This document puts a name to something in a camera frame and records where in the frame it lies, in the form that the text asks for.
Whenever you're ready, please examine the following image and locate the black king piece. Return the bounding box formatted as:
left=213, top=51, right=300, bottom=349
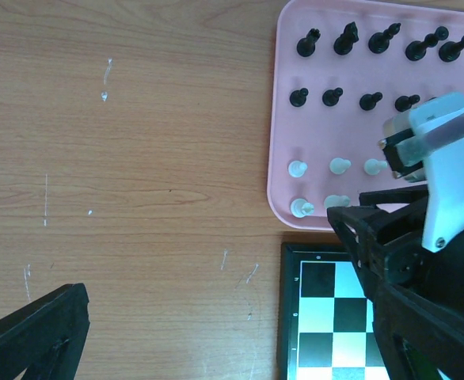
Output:
left=439, top=36, right=464, bottom=63

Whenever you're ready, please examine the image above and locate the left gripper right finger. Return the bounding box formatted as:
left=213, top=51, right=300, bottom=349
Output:
left=373, top=284, right=464, bottom=379

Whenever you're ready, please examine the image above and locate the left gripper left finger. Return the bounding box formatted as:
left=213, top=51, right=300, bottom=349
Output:
left=0, top=283, right=89, bottom=379

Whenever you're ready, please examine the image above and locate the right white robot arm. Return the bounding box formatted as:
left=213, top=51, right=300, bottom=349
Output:
left=327, top=92, right=464, bottom=303

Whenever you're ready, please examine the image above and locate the white pawn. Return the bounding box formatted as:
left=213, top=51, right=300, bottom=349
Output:
left=363, top=158, right=388, bottom=176
left=329, top=158, right=352, bottom=175
left=287, top=160, right=308, bottom=178

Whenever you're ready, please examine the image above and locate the black queen piece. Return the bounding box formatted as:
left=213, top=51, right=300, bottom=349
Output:
left=405, top=26, right=449, bottom=62

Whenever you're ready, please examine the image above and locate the black rook far left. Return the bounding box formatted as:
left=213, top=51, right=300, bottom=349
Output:
left=296, top=28, right=321, bottom=58

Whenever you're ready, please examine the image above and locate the white knight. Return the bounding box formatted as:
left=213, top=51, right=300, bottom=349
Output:
left=324, top=195, right=351, bottom=210

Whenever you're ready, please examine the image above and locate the black white chessboard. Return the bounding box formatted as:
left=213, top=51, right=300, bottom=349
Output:
left=276, top=243, right=389, bottom=380

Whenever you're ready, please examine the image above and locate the black knight left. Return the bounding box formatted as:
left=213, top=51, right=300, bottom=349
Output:
left=333, top=21, right=359, bottom=55

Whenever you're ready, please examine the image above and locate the white rook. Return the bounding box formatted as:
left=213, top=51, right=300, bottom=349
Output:
left=290, top=198, right=314, bottom=219

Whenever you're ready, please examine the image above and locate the pink plastic tray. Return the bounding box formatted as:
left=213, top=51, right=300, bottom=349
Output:
left=267, top=1, right=464, bottom=231

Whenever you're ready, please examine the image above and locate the black bishop left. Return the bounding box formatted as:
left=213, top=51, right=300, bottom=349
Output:
left=368, top=23, right=401, bottom=54

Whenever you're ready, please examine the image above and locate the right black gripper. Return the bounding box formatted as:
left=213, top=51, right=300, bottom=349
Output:
left=327, top=188, right=454, bottom=301

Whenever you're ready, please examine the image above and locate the black pawn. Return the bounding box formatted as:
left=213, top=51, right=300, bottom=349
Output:
left=394, top=94, right=420, bottom=112
left=289, top=88, right=309, bottom=108
left=322, top=87, right=344, bottom=107
left=359, top=92, right=383, bottom=111

